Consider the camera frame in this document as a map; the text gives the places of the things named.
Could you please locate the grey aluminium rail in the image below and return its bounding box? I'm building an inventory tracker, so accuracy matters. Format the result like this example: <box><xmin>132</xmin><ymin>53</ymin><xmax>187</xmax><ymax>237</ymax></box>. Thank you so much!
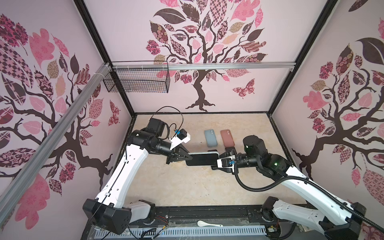
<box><xmin>113</xmin><ymin>62</ymin><xmax>296</xmax><ymax>71</ymax></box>
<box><xmin>1</xmin><ymin>63</ymin><xmax>111</xmax><ymax>225</ymax></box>

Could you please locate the white slotted cable duct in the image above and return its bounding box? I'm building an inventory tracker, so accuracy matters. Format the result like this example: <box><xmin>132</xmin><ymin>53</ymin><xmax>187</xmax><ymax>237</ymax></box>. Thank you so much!
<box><xmin>94</xmin><ymin>226</ymin><xmax>267</xmax><ymax>240</ymax></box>

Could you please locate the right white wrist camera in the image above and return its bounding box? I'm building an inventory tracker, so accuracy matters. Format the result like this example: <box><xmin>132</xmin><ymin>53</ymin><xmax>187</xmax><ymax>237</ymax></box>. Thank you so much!
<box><xmin>217</xmin><ymin>158</ymin><xmax>235</xmax><ymax>169</ymax></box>

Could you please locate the black wire basket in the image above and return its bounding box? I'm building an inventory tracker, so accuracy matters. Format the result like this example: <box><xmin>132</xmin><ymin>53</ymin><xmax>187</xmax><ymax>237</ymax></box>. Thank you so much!
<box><xmin>103</xmin><ymin>60</ymin><xmax>171</xmax><ymax>93</ymax></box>

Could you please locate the grey aluminium rail back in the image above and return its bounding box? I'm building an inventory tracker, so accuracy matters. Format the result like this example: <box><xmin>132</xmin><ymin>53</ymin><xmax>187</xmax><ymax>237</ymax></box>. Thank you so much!
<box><xmin>113</xmin><ymin>62</ymin><xmax>296</xmax><ymax>71</ymax></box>

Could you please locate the pink phone case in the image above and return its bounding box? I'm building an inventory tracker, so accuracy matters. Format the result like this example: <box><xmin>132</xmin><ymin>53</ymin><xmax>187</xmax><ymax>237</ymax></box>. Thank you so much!
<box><xmin>220</xmin><ymin>130</ymin><xmax>235</xmax><ymax>148</ymax></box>

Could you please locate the light blue phone case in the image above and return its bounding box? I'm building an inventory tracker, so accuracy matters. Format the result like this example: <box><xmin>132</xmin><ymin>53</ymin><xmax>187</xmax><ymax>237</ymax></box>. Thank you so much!
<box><xmin>204</xmin><ymin>129</ymin><xmax>218</xmax><ymax>148</ymax></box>

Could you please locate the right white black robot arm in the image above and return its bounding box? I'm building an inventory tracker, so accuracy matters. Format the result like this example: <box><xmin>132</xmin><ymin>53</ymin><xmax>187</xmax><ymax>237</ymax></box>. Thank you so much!
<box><xmin>213</xmin><ymin>135</ymin><xmax>366</xmax><ymax>240</ymax></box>

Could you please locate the grey aluminium rail left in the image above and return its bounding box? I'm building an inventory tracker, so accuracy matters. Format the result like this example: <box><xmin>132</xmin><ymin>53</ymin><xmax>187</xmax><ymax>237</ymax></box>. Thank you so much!
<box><xmin>1</xmin><ymin>63</ymin><xmax>111</xmax><ymax>225</ymax></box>

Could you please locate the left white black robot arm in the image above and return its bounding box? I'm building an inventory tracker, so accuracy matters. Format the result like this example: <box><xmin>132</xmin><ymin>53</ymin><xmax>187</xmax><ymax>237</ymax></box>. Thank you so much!
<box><xmin>83</xmin><ymin>118</ymin><xmax>192</xmax><ymax>234</ymax></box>

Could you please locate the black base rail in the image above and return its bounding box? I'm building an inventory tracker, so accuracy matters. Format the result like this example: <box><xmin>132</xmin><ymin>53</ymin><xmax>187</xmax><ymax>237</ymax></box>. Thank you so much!
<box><xmin>89</xmin><ymin>203</ymin><xmax>301</xmax><ymax>224</ymax></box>

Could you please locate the white plastic spoon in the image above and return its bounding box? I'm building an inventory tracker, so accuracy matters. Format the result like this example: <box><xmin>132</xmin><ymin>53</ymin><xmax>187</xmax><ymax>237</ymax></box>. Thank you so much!
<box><xmin>197</xmin><ymin>220</ymin><xmax>224</xmax><ymax>228</ymax></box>

